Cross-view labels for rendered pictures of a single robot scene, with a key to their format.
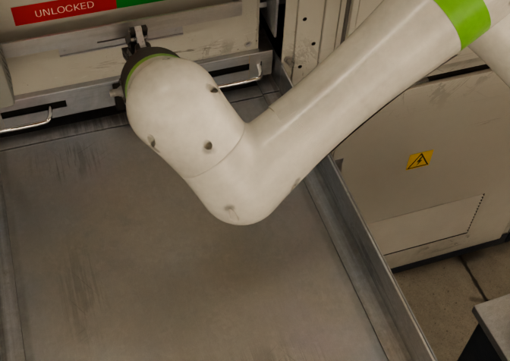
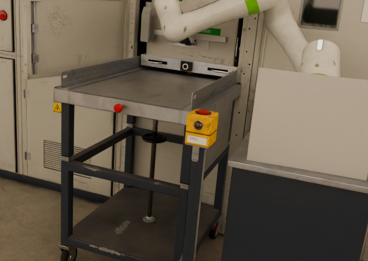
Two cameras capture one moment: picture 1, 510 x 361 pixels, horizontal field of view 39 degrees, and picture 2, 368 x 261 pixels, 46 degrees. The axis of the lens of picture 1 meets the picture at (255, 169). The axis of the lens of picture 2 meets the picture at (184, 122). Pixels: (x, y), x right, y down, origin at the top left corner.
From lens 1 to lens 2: 1.57 m
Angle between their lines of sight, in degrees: 46
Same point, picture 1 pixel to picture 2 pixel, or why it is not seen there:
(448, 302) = not seen: outside the picture
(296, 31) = (243, 56)
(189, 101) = not seen: outside the picture
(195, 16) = (210, 38)
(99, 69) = (180, 55)
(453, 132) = not seen: hidden behind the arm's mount
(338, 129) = (201, 15)
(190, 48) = (210, 57)
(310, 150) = (191, 18)
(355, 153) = not seen: hidden behind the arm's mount
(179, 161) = (158, 11)
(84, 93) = (173, 61)
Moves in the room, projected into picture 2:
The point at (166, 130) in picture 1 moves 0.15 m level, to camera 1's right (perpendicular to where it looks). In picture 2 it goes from (157, 0) to (185, 3)
